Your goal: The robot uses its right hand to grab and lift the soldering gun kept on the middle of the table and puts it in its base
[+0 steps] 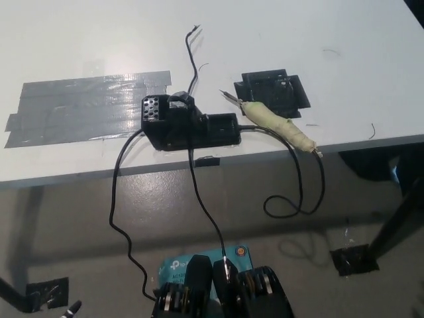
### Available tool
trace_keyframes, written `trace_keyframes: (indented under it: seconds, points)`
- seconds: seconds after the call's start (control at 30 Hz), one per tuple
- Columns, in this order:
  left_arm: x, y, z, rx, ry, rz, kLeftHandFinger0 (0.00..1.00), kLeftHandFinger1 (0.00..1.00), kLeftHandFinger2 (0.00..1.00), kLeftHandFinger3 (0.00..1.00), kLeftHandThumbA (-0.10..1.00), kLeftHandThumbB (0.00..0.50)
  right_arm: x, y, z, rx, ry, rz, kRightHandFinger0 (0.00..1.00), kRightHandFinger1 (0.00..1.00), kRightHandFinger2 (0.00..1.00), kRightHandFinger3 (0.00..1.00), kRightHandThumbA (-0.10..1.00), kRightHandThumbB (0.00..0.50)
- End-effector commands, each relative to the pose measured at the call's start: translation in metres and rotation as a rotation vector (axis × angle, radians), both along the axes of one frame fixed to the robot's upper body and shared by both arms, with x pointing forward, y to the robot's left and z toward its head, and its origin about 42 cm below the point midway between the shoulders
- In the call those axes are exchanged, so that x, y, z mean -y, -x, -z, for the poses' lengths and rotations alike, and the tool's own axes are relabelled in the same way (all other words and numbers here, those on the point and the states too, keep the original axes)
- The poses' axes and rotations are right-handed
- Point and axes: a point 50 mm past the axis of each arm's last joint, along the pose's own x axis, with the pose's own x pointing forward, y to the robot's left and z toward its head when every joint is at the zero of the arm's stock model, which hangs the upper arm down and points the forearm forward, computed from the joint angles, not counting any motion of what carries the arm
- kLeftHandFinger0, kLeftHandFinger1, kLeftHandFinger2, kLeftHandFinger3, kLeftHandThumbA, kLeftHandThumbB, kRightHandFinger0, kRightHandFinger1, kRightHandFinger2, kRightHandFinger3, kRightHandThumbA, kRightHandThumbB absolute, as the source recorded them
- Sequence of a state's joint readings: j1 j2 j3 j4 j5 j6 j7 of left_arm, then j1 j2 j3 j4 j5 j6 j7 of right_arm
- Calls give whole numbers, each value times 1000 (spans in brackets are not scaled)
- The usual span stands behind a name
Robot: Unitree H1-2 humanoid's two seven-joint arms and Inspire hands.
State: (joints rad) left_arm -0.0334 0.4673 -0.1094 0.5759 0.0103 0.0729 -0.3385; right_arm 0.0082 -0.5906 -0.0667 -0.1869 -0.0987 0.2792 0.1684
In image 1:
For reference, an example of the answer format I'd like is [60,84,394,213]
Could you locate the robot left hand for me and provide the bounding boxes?
[58,299,83,318]

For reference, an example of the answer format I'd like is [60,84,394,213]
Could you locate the tape-wrapped soldering iron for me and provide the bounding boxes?
[219,88,325,157]

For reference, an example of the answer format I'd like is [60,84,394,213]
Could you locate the black robot torso blocks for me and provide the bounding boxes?
[152,254,297,318]

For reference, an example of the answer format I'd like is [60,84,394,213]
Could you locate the black soldering station base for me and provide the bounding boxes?
[140,89,242,152]

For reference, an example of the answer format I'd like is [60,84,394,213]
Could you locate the black floor tape patch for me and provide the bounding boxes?
[329,244,380,277]
[25,276,70,314]

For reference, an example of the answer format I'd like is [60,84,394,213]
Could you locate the black table leg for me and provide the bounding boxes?
[367,177,424,262]
[0,276,34,314]

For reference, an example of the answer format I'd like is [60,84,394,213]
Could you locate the teal tp-link box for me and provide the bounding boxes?
[158,244,256,299]

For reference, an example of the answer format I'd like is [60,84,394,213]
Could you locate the small black tape strip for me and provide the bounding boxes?
[194,156,221,168]

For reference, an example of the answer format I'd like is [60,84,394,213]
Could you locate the black square plastic tray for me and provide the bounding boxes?
[233,68,311,119]

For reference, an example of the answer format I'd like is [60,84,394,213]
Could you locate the thick black power cable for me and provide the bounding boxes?
[108,129,159,302]

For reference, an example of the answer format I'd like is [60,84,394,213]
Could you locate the thin black wire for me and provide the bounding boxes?
[184,25,230,282]

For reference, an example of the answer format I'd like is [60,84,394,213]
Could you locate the grey duct tape patch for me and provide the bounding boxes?
[4,70,173,149]

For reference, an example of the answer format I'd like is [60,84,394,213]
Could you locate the black soldering iron cable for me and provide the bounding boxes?
[237,124,326,219]

